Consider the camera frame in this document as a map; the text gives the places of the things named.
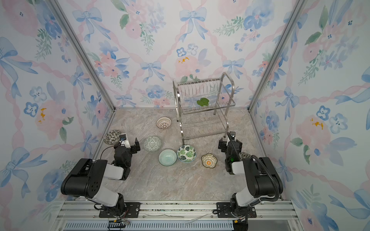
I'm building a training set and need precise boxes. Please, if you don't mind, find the stainless steel dish rack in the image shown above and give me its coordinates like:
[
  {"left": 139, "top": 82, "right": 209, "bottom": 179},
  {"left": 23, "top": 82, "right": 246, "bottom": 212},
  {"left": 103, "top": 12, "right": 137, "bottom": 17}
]
[{"left": 172, "top": 72, "right": 236, "bottom": 145}]

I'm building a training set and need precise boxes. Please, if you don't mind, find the dark floral bowl right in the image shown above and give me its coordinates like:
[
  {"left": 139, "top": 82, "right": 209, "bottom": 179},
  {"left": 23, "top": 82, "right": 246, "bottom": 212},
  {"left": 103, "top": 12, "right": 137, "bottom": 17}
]
[{"left": 239, "top": 152, "right": 251, "bottom": 160}]

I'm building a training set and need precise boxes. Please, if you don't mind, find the pale green grid bowl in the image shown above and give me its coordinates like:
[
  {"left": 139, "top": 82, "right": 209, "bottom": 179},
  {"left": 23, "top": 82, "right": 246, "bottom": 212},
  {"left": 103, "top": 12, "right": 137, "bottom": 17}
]
[{"left": 159, "top": 149, "right": 177, "bottom": 167}]

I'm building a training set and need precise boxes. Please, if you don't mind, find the maroon patterned white bowl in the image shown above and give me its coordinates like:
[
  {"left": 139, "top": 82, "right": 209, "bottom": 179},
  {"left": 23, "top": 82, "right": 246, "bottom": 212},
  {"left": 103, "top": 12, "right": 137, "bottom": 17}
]
[{"left": 156, "top": 116, "right": 172, "bottom": 130}]

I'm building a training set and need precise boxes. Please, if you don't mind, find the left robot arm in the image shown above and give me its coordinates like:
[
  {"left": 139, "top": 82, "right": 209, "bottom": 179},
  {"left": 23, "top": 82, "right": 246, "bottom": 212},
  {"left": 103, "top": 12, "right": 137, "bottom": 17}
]
[{"left": 61, "top": 134, "right": 141, "bottom": 218}]

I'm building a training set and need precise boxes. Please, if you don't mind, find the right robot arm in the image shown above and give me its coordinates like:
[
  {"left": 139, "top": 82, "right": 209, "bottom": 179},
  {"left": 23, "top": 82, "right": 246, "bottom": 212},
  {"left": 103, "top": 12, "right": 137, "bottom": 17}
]
[{"left": 213, "top": 138, "right": 283, "bottom": 219}]

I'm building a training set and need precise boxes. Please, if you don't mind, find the green geometric pattern bowl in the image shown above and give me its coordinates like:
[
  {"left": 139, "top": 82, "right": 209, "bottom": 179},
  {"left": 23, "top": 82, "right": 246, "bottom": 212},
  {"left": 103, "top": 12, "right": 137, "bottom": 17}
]
[{"left": 144, "top": 136, "right": 162, "bottom": 152}]

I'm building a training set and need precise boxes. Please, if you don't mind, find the black floral pink bowl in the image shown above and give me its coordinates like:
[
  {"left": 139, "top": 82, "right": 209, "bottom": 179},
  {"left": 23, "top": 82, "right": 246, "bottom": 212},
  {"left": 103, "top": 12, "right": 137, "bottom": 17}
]
[{"left": 103, "top": 130, "right": 121, "bottom": 145}]

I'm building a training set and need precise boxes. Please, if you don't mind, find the green leaf-shaped dish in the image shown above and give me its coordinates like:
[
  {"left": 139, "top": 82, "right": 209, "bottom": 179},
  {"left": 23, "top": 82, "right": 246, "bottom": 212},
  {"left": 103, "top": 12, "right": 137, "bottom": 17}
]
[{"left": 197, "top": 98, "right": 210, "bottom": 107}]

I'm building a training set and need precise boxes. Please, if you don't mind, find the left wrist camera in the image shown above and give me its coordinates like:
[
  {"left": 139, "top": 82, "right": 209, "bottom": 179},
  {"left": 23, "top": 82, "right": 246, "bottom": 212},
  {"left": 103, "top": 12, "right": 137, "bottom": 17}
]
[{"left": 119, "top": 133, "right": 130, "bottom": 147}]

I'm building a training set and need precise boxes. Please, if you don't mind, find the orange flower-shaped dish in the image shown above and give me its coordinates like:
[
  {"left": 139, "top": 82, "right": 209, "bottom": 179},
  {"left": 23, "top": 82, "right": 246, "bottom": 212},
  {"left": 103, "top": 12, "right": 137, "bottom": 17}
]
[{"left": 201, "top": 153, "right": 218, "bottom": 168}]

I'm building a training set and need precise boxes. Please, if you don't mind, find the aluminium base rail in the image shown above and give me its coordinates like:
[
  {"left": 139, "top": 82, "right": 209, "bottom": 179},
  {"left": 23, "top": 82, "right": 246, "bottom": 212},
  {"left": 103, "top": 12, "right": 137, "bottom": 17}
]
[{"left": 51, "top": 201, "right": 303, "bottom": 231}]

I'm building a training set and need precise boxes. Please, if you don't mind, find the black corrugated cable conduit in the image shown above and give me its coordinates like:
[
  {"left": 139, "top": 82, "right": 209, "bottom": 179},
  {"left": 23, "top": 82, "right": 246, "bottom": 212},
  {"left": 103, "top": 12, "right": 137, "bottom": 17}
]
[{"left": 251, "top": 155, "right": 281, "bottom": 201}]

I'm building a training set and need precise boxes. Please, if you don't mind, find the green monstera leaf bowl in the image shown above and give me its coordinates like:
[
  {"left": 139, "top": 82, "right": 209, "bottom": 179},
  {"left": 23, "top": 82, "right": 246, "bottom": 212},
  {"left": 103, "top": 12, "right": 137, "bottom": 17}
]
[{"left": 177, "top": 145, "right": 197, "bottom": 163}]

